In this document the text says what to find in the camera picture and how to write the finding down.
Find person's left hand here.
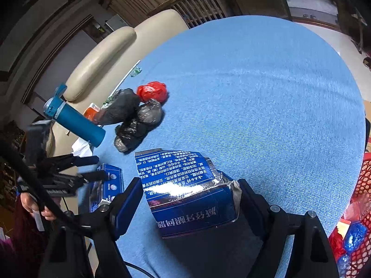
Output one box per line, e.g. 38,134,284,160
20,191,57,222

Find beige curtain with red stripe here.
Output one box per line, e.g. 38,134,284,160
100,0,186,27

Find long red plastic bag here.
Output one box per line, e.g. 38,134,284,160
330,228,349,262

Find blue plastic bag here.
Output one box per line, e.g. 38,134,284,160
343,222,368,253

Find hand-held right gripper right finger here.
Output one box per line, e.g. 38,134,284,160
238,179,339,278

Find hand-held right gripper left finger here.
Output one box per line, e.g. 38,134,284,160
38,177,144,278

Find orange and white box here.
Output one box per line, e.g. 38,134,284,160
83,103,102,123

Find black cable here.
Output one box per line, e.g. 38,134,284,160
0,137,97,236

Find red mesh plastic basket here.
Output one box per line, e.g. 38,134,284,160
329,151,371,278

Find clear plastic wrapper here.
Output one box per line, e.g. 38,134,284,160
346,202,371,224

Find small black plastic bag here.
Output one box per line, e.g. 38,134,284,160
114,119,152,153

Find small blue cardboard box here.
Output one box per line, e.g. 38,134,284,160
89,164,123,212

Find wooden crib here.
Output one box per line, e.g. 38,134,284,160
170,0,230,30

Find green packet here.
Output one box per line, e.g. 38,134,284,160
102,91,117,105

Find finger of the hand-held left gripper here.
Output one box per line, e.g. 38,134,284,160
77,170,109,184
56,155,100,170

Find large black plastic bag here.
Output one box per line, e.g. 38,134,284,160
98,88,141,126

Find thin white stick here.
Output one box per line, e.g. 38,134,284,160
109,60,141,97

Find teal thermos bottle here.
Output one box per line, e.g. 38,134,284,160
43,85,106,147

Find white paper stack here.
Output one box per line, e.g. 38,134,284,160
72,138,94,157

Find cream leather sofa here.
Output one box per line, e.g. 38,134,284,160
48,9,189,163

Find person's left forearm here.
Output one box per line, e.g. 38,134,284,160
0,208,50,278

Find white standing air conditioner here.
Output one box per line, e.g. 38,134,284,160
106,14,128,33

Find grey plastic bag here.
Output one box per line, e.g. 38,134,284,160
137,98,163,126

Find dark display cabinet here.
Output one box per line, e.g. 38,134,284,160
85,20,108,41

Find small red plastic bag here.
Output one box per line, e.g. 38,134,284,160
137,81,168,104

